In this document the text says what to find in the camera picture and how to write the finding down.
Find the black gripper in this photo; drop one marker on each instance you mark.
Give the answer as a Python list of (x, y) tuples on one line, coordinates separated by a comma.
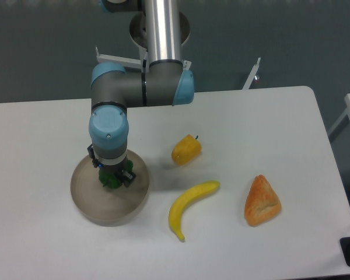
[(114, 166)]

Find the green toy bell pepper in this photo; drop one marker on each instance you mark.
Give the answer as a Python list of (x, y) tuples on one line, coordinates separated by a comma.
[(111, 181)]

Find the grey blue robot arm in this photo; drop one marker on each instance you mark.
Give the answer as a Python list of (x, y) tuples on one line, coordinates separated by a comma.
[(163, 81)]

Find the beige round plate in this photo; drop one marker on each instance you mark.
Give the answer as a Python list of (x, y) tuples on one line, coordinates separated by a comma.
[(102, 205)]

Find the yellow toy bell pepper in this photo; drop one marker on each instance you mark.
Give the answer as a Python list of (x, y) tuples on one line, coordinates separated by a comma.
[(186, 150)]

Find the yellow toy banana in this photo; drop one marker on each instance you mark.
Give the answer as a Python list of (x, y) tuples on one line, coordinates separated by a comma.
[(186, 199)]

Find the orange toy pastry triangle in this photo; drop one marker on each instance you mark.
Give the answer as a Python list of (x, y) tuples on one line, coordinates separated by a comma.
[(262, 203)]

